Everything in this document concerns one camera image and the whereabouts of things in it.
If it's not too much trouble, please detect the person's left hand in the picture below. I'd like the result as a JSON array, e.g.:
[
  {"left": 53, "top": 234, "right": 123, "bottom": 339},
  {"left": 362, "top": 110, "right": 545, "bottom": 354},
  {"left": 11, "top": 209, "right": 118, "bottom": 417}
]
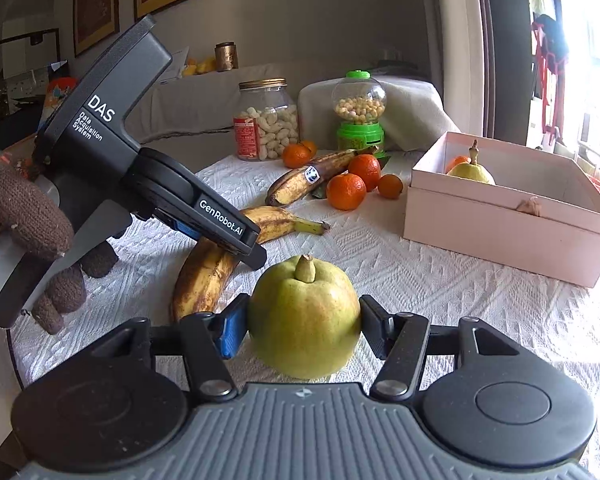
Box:
[{"left": 0, "top": 160, "right": 120, "bottom": 336}]

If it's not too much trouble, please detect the banana with sticker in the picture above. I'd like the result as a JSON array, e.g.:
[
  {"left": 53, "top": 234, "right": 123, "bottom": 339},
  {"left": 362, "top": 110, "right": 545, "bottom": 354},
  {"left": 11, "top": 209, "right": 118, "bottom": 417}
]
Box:
[{"left": 265, "top": 147, "right": 381, "bottom": 207}]

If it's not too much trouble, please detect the grey cloth covered sideboard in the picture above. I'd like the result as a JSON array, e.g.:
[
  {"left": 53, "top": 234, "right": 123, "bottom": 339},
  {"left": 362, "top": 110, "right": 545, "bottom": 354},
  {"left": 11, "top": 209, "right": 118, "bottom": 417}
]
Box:
[{"left": 125, "top": 62, "right": 421, "bottom": 141}]

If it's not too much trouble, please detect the beige draped cloth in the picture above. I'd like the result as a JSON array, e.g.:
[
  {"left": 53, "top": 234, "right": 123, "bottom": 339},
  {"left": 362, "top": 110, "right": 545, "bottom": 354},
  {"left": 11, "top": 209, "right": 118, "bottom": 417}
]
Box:
[{"left": 297, "top": 76, "right": 461, "bottom": 153}]

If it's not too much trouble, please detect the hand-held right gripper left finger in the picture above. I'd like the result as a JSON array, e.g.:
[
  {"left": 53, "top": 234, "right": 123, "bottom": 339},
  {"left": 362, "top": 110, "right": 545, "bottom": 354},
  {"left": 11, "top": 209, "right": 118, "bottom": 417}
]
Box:
[{"left": 87, "top": 294, "right": 251, "bottom": 403}]

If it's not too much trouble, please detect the glass jar of peanuts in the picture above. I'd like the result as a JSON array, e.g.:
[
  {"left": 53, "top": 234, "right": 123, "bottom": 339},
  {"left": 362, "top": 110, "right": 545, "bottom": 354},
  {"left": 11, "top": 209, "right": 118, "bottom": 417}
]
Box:
[{"left": 234, "top": 78, "right": 301, "bottom": 162}]

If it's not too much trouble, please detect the green pear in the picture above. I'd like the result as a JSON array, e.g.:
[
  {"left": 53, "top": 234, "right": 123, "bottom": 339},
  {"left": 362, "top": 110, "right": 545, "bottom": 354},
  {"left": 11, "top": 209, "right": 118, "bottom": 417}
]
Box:
[{"left": 246, "top": 254, "right": 362, "bottom": 380}]

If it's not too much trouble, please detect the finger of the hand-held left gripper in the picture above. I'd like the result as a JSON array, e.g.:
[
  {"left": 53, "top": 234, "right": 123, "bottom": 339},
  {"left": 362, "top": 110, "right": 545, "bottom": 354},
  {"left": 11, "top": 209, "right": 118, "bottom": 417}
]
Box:
[
  {"left": 230, "top": 237, "right": 268, "bottom": 272},
  {"left": 152, "top": 210, "right": 203, "bottom": 243}
]

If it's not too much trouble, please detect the black framed window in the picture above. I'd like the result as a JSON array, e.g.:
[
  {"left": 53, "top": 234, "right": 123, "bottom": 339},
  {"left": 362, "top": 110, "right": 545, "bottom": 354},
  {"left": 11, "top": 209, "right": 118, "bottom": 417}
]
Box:
[{"left": 555, "top": 0, "right": 600, "bottom": 161}]

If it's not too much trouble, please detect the white paper sheet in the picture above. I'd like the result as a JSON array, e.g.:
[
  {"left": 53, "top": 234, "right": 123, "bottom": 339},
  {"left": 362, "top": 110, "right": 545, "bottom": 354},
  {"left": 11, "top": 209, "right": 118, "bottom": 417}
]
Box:
[{"left": 157, "top": 47, "right": 191, "bottom": 86}]

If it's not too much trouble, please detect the leafy orange mandarin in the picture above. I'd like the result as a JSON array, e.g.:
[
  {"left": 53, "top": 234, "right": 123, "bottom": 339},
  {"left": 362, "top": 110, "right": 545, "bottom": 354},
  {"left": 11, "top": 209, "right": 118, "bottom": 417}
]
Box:
[{"left": 348, "top": 152, "right": 383, "bottom": 192}]

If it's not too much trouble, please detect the brass tin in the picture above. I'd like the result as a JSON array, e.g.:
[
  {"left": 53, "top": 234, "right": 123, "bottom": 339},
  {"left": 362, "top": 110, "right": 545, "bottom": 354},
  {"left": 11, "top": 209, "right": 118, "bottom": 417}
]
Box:
[{"left": 214, "top": 41, "right": 240, "bottom": 72}]

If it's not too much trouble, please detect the pink cardboard box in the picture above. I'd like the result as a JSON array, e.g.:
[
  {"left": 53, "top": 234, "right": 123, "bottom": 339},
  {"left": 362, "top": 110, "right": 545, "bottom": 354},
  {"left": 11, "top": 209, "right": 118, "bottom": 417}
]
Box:
[{"left": 403, "top": 131, "right": 600, "bottom": 288}]

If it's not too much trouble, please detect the small orange mandarin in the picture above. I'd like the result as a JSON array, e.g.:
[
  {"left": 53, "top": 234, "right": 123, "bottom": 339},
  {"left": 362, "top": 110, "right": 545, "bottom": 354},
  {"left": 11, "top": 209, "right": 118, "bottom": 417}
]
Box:
[{"left": 377, "top": 174, "right": 404, "bottom": 199}]

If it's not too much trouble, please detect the colourful printed bag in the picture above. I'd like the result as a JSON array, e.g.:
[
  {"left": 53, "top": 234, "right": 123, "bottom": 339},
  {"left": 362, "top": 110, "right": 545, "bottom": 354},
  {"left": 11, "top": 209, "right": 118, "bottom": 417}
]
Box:
[{"left": 40, "top": 77, "right": 81, "bottom": 133}]

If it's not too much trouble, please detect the large brown spotted banana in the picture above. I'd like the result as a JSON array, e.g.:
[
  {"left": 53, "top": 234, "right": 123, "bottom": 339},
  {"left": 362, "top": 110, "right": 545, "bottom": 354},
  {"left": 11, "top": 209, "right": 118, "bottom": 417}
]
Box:
[{"left": 171, "top": 234, "right": 243, "bottom": 325}]

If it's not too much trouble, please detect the yellow pear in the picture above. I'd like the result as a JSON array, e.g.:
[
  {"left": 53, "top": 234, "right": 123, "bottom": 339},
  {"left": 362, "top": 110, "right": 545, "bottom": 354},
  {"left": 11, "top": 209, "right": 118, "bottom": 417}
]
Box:
[{"left": 446, "top": 140, "right": 496, "bottom": 186}]

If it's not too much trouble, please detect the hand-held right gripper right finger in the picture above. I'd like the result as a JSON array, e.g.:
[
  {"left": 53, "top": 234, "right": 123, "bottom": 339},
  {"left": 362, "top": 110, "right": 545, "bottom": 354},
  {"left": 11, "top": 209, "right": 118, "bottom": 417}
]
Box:
[{"left": 359, "top": 295, "right": 533, "bottom": 403}]

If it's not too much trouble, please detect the green candy dispenser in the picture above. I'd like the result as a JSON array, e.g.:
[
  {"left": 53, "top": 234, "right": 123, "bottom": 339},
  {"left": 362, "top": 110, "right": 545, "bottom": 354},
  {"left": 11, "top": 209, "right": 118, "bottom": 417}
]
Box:
[{"left": 331, "top": 70, "right": 387, "bottom": 153}]

